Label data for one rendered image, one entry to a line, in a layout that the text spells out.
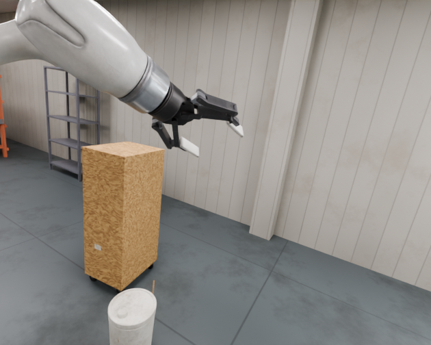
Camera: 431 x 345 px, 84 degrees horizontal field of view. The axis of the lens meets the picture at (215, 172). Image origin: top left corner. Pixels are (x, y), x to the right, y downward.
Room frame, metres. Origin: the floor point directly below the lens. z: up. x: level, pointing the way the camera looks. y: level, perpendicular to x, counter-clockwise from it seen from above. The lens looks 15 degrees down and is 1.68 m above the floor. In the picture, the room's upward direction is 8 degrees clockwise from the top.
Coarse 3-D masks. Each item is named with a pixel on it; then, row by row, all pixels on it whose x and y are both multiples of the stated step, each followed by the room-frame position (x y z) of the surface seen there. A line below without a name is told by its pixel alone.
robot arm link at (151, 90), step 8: (152, 64) 0.42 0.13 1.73; (144, 72) 0.41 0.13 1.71; (152, 72) 0.42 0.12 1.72; (160, 72) 0.43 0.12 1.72; (144, 80) 0.40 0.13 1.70; (152, 80) 0.41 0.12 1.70; (160, 80) 0.43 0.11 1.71; (168, 80) 0.45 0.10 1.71; (136, 88) 0.40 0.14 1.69; (144, 88) 0.41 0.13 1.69; (152, 88) 0.41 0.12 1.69; (160, 88) 0.43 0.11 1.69; (168, 88) 0.44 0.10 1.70; (128, 96) 0.40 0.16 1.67; (136, 96) 0.41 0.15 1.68; (144, 96) 0.41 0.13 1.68; (152, 96) 0.42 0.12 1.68; (160, 96) 0.43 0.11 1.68; (128, 104) 0.43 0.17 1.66; (136, 104) 0.42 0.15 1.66; (144, 104) 0.42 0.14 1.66; (152, 104) 0.43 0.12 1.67; (144, 112) 0.44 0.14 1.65
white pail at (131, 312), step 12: (120, 300) 1.29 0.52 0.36; (132, 300) 1.30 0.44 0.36; (144, 300) 1.31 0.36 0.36; (108, 312) 1.18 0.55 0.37; (120, 312) 1.17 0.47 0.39; (132, 312) 1.20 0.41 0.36; (144, 312) 1.22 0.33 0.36; (120, 324) 1.11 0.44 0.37; (132, 324) 1.12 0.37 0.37; (144, 324) 1.16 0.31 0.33; (120, 336) 1.11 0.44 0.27; (132, 336) 1.12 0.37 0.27; (144, 336) 1.17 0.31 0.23
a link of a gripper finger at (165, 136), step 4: (152, 124) 0.52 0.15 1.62; (156, 124) 0.52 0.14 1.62; (156, 128) 0.52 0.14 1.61; (164, 128) 0.55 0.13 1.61; (160, 132) 0.53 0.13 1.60; (164, 132) 0.54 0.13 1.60; (160, 136) 0.54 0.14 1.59; (164, 136) 0.55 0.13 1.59; (168, 136) 0.57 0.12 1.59; (164, 140) 0.56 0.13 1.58; (168, 140) 0.56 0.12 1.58; (168, 144) 0.57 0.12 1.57; (168, 148) 0.58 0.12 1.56
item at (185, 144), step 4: (180, 140) 0.59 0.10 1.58; (184, 140) 0.60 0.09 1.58; (180, 144) 0.58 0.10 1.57; (184, 144) 0.59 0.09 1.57; (188, 144) 0.60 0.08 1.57; (192, 144) 0.62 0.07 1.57; (184, 148) 0.58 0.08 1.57; (188, 148) 0.60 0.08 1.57; (192, 148) 0.61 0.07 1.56; (196, 148) 0.63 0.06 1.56; (192, 152) 0.60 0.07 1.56; (196, 152) 0.62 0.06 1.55; (196, 156) 0.62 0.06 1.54
